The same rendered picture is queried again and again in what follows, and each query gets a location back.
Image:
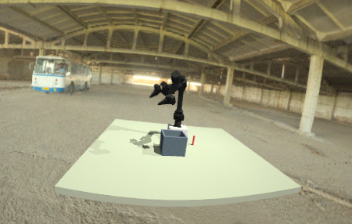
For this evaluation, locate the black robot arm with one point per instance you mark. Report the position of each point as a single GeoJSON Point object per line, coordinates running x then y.
{"type": "Point", "coordinates": [180, 83]}

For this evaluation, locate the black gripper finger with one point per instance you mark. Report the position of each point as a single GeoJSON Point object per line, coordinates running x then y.
{"type": "Point", "coordinates": [154, 93]}
{"type": "Point", "coordinates": [165, 101]}

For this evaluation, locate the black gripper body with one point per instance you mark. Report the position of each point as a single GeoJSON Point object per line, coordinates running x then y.
{"type": "Point", "coordinates": [169, 94]}

